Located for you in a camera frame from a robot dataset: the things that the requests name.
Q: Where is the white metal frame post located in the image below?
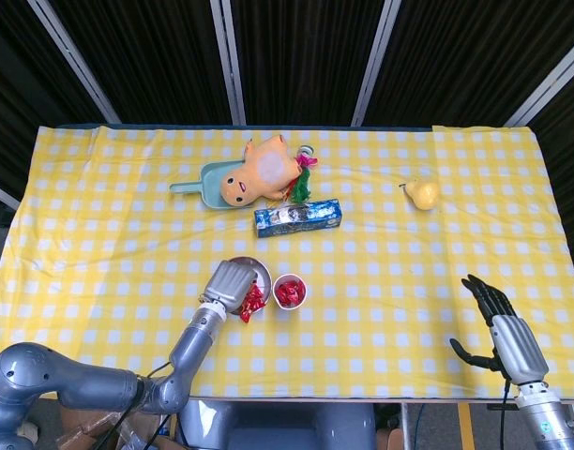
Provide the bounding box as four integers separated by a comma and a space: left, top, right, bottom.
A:
505, 35, 574, 128
0, 180, 21, 211
26, 0, 123, 125
351, 0, 403, 127
210, 0, 247, 126

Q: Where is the brown cardboard box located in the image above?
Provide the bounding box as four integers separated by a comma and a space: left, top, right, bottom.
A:
56, 402, 175, 450

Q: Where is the pink green red tassel toy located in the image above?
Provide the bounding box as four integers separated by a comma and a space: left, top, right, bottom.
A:
279, 156, 319, 205

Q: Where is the teal plastic dustpan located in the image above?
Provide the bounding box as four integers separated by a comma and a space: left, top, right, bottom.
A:
169, 161, 250, 213

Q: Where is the grey robot torso base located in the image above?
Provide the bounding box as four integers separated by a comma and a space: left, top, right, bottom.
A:
176, 400, 377, 450

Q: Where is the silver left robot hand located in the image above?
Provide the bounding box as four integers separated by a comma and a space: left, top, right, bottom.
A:
201, 260, 264, 314

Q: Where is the yellow white checkered tablecloth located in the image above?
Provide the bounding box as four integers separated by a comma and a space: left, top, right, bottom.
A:
0, 124, 574, 400

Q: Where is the round silver metal plate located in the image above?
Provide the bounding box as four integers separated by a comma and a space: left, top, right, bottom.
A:
220, 255, 273, 314

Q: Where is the blue cookie box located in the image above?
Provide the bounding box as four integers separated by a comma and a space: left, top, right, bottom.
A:
253, 199, 342, 239

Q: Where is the black curtain panel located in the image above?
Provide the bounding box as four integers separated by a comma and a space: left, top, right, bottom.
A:
525, 60, 574, 268
361, 0, 574, 127
0, 0, 111, 201
50, 0, 234, 126
230, 0, 386, 127

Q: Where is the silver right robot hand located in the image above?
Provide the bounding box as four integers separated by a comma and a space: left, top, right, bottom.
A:
449, 274, 551, 385

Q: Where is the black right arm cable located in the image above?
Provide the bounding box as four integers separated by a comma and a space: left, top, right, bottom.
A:
500, 379, 513, 450

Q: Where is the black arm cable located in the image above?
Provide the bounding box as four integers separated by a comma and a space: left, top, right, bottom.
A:
94, 360, 174, 450
500, 379, 513, 450

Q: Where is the white paper cup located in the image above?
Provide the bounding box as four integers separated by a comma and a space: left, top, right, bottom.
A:
272, 273, 309, 310

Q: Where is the orange plush toy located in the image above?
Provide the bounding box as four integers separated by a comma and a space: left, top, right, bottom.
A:
219, 133, 301, 208

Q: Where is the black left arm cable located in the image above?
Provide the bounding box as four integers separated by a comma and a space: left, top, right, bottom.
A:
94, 360, 174, 450

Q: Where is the yellow pear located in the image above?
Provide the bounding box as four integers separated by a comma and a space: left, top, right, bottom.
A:
399, 177, 442, 212

